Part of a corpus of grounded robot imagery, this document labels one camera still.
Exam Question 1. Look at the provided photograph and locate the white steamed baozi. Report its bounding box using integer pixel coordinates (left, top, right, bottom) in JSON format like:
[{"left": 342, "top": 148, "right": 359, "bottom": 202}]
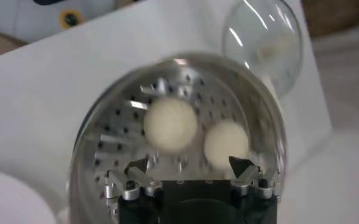
[
  {"left": 143, "top": 96, "right": 199, "bottom": 155},
  {"left": 203, "top": 119, "right": 250, "bottom": 170}
]

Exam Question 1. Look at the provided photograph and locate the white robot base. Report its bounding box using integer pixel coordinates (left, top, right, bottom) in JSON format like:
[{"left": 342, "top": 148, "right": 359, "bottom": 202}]
[{"left": 0, "top": 0, "right": 119, "bottom": 43}]

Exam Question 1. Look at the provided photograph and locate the round white plate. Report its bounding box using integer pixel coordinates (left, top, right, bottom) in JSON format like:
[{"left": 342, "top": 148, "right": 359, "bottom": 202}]
[{"left": 0, "top": 167, "right": 58, "bottom": 224}]

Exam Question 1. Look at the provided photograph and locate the round glass pot lid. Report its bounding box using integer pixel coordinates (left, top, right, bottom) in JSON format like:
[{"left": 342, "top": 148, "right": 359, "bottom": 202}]
[{"left": 221, "top": 0, "right": 304, "bottom": 98}]

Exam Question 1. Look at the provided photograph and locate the stainless steel steamer basket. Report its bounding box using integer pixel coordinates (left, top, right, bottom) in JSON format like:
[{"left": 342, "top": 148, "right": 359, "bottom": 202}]
[{"left": 71, "top": 54, "right": 288, "bottom": 224}]

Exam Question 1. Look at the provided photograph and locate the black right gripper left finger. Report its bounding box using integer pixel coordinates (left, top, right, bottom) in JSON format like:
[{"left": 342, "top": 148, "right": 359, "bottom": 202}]
[{"left": 104, "top": 157, "right": 164, "bottom": 202}]

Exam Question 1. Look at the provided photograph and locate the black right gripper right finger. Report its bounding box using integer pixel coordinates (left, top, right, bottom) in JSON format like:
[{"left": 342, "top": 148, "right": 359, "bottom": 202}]
[{"left": 229, "top": 155, "right": 283, "bottom": 200}]

